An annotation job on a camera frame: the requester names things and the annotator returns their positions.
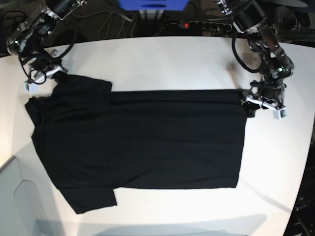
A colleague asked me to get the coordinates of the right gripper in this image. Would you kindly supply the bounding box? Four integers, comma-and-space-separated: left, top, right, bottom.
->
19, 49, 69, 85

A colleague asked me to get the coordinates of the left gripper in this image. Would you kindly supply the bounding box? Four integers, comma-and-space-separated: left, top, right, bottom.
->
242, 79, 286, 118

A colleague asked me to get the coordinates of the black T-shirt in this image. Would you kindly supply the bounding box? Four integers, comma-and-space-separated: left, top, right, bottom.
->
25, 75, 247, 214

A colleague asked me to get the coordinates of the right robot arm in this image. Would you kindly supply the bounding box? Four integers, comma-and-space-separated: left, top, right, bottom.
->
6, 0, 86, 86

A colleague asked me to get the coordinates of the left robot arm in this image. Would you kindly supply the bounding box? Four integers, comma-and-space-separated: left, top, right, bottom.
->
216, 0, 294, 120

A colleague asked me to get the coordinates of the black power strip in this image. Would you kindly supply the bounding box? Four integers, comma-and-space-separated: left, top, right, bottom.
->
178, 21, 232, 32

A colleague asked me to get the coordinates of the blue plastic bin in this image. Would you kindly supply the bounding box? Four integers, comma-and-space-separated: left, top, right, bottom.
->
118, 0, 189, 11

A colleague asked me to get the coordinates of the grey cabinet at lower left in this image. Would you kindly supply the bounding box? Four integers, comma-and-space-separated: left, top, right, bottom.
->
0, 157, 54, 236

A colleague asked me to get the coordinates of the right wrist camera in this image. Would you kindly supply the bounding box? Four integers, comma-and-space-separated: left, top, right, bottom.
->
24, 82, 38, 95

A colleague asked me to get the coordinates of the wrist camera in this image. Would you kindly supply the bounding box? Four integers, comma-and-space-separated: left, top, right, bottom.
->
273, 107, 287, 120
24, 82, 38, 95

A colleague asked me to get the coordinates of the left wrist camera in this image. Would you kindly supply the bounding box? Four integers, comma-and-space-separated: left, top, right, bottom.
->
273, 107, 287, 120

